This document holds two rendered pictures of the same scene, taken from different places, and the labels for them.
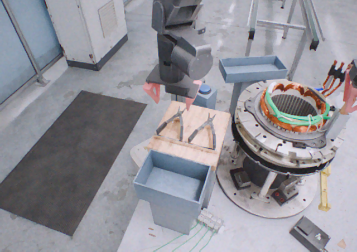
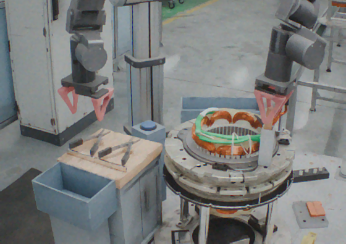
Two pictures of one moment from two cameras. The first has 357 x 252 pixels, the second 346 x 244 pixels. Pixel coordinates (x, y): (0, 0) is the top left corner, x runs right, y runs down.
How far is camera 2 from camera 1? 61 cm
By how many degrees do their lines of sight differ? 22
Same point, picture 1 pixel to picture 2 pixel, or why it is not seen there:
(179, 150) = (88, 165)
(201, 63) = (94, 54)
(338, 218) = not seen: outside the picture
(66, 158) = not seen: outside the picture
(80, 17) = (47, 63)
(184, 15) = (88, 18)
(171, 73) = (79, 73)
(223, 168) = (165, 230)
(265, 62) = (244, 107)
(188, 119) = (110, 144)
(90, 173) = not seen: outside the picture
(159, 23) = (68, 25)
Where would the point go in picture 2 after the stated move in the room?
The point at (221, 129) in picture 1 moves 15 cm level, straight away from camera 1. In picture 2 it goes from (143, 154) to (167, 129)
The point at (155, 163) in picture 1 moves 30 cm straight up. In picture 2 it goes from (65, 182) to (51, 68)
